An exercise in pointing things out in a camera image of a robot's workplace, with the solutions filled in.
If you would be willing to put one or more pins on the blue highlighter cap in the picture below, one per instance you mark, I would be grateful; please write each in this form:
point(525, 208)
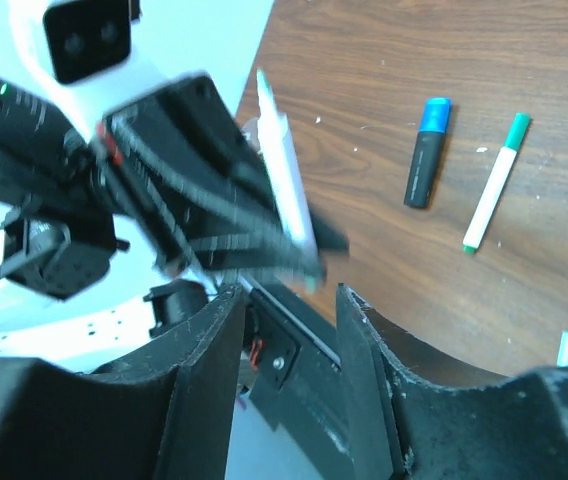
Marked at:
point(436, 115)

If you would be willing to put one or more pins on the black blue highlighter pen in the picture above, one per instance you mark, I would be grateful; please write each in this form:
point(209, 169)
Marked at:
point(423, 169)

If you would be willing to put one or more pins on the clear wine glass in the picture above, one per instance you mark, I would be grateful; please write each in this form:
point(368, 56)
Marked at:
point(250, 132)

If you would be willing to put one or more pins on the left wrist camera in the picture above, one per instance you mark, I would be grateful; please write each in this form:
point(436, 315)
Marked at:
point(86, 37)

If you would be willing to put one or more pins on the white pen green tip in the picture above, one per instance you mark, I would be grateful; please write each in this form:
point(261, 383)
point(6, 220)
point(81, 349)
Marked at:
point(489, 199)

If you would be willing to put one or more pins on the dark green pen cap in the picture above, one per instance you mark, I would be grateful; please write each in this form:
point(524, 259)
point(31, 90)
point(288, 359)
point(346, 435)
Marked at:
point(517, 131)

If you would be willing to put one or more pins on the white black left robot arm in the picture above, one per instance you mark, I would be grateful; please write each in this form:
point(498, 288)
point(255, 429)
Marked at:
point(176, 163)

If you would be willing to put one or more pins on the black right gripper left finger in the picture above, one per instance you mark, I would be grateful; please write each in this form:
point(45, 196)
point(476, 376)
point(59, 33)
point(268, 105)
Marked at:
point(163, 411)

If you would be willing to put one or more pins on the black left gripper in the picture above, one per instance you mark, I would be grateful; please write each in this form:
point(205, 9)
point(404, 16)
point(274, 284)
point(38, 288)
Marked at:
point(204, 194)

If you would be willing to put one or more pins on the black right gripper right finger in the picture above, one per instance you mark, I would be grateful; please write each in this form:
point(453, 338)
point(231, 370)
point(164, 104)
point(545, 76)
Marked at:
point(415, 412)

